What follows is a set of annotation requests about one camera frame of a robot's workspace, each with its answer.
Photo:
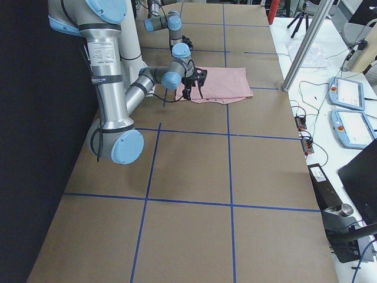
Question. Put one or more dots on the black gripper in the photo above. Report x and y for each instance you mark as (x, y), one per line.
(188, 80)

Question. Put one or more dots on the pink Snoopy t-shirt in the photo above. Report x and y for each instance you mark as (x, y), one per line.
(223, 86)

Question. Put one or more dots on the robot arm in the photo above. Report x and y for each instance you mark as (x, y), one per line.
(158, 20)
(113, 135)

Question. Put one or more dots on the upper orange circuit board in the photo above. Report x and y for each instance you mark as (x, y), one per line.
(300, 123)

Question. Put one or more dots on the orange circuit board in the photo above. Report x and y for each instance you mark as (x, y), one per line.
(307, 145)
(300, 123)

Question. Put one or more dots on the lower orange circuit board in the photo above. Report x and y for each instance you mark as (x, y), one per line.
(307, 145)

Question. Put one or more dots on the plastic bag on table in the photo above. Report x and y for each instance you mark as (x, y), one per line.
(315, 58)

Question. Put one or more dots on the upper teach pendant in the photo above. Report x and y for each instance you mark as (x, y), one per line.
(346, 93)

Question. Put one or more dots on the teach pendant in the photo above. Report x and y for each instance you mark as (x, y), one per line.
(352, 128)
(346, 93)

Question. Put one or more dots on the lower teach pendant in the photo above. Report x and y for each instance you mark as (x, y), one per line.
(352, 128)

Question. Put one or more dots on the beige board with clamp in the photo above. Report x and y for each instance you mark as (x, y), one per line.
(361, 41)

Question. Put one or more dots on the black laptop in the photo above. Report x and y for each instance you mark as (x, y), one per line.
(359, 181)

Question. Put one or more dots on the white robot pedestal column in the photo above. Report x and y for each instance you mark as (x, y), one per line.
(131, 61)

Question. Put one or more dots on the black camera tripod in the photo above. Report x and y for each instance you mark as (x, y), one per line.
(299, 18)

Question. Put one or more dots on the aluminium frame post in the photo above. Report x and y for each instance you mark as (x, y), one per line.
(307, 42)

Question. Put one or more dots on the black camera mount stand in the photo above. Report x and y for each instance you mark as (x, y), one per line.
(346, 236)

